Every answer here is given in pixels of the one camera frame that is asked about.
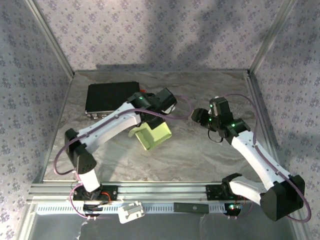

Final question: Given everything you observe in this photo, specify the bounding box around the black flat electronics box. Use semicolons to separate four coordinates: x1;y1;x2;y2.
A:
84;81;141;119

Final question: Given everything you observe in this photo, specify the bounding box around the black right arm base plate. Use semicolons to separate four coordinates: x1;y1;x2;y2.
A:
205;184;251;201

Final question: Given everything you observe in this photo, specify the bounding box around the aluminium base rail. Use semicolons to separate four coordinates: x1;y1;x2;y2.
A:
28;181;300;202

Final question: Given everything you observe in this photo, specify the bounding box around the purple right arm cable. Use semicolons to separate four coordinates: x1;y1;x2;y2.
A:
216;93;312;223

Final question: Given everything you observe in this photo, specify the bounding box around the black cable loop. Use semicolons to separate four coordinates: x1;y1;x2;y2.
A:
208;127;224;144

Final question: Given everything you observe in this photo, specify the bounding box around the pale green paper box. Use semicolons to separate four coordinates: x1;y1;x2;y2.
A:
128;121;173;152

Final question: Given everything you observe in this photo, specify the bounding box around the small circuit board with lights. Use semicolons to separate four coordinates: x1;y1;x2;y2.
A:
224;202;244;216

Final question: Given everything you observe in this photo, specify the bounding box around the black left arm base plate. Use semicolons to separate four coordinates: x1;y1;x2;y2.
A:
72;184;118;202

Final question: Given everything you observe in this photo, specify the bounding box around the white plastic bracket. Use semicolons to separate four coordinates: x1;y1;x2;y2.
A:
117;201;146;224

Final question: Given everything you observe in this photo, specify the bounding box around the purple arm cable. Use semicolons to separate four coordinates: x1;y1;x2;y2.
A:
216;93;312;223
54;94;193;222

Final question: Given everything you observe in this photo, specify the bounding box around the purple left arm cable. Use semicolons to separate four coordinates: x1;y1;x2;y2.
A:
54;94;193;222

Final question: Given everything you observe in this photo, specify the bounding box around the white slotted cable duct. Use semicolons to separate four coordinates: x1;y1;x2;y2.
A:
36;202;241;215

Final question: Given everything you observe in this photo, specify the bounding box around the aluminium side rail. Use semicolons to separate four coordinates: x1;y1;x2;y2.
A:
246;71;298;183

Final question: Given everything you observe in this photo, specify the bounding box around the black bar device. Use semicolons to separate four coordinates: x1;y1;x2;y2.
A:
173;202;210;214

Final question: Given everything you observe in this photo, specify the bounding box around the aluminium frame post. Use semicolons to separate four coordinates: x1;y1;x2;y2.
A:
249;0;298;74
26;0;75;76

